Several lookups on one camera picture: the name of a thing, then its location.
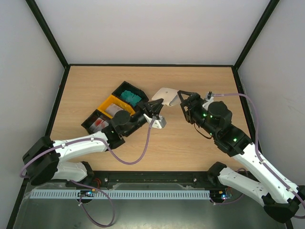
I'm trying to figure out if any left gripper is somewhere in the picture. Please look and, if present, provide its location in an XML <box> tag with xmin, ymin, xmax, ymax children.
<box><xmin>124</xmin><ymin>99</ymin><xmax>164</xmax><ymax>137</ymax></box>

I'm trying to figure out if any beige card holder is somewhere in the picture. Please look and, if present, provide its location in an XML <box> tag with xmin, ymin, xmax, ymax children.
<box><xmin>152</xmin><ymin>87</ymin><xmax>180</xmax><ymax>106</ymax></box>

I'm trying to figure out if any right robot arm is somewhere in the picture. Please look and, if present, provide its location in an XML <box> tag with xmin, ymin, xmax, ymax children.
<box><xmin>177</xmin><ymin>90</ymin><xmax>305</xmax><ymax>223</ymax></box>

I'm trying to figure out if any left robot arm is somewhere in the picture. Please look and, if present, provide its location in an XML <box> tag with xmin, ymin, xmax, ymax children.
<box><xmin>20</xmin><ymin>98</ymin><xmax>166</xmax><ymax>186</ymax></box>

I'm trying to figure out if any teal card stack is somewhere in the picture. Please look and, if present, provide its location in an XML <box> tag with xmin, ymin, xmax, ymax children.
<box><xmin>120</xmin><ymin>90</ymin><xmax>142</xmax><ymax>106</ymax></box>

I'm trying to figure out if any black bin with teal cards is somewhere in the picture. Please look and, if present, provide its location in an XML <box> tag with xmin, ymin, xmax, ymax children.
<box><xmin>112</xmin><ymin>81</ymin><xmax>149</xmax><ymax>111</ymax></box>

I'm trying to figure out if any yellow card bin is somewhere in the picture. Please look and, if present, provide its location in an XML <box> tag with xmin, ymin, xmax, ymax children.
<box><xmin>97</xmin><ymin>95</ymin><xmax>135</xmax><ymax>118</ymax></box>

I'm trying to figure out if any white card stack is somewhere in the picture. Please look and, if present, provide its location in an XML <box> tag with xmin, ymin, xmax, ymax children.
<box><xmin>105</xmin><ymin>104</ymin><xmax>123</xmax><ymax>117</ymax></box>

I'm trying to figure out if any red patterned card stack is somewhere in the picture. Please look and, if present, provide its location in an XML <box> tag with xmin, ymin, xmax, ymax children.
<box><xmin>89</xmin><ymin>117</ymin><xmax>109</xmax><ymax>133</ymax></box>

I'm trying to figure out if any black bin with red cards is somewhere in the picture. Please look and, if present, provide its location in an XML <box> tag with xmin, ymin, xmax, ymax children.
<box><xmin>81</xmin><ymin>109</ymin><xmax>110</xmax><ymax>134</ymax></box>

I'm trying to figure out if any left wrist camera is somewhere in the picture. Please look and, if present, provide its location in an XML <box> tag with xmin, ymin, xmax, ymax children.
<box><xmin>143</xmin><ymin>114</ymin><xmax>167</xmax><ymax>129</ymax></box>

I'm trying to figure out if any black aluminium frame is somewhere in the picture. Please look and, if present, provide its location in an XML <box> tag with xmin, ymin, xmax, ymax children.
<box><xmin>6</xmin><ymin>0</ymin><xmax>295</xmax><ymax>229</ymax></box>

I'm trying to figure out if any light blue slotted cable duct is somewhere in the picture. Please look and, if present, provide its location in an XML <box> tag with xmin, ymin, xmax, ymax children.
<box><xmin>30</xmin><ymin>189</ymin><xmax>210</xmax><ymax>200</ymax></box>

